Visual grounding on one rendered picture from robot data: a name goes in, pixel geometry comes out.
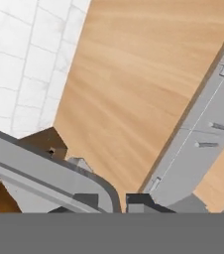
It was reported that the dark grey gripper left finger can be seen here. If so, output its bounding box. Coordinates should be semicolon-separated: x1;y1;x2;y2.
48;192;100;214

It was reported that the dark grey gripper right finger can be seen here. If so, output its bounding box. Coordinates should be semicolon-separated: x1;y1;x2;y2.
125;192;176;214

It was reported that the brown wooden side panel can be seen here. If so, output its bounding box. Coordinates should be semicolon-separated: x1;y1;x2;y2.
17;126;69;162

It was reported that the grey cupboard run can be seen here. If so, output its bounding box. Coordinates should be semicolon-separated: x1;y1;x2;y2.
139;19;224;214

